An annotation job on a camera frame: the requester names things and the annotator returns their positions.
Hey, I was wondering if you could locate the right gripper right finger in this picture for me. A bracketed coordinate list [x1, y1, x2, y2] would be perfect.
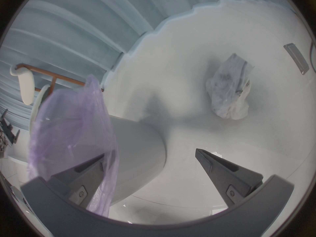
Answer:
[195, 148, 263, 208]

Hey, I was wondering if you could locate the white cushioned wooden chair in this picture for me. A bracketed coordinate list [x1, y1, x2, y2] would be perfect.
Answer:
[10, 63, 105, 138]

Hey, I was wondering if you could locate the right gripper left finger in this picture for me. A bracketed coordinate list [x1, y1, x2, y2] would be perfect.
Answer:
[49, 153, 105, 210]

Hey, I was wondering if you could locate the purple plastic bag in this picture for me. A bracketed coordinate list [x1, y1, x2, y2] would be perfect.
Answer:
[27, 74, 120, 217]

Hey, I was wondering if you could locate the clear plastic wrapper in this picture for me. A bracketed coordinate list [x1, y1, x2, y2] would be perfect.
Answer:
[206, 53, 255, 120]

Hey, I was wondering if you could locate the white trash bin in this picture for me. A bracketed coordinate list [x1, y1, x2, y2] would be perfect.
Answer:
[109, 115, 167, 205]

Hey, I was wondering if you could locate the pale blue curtain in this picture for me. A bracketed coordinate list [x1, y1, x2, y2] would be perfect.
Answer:
[0, 0, 247, 133]

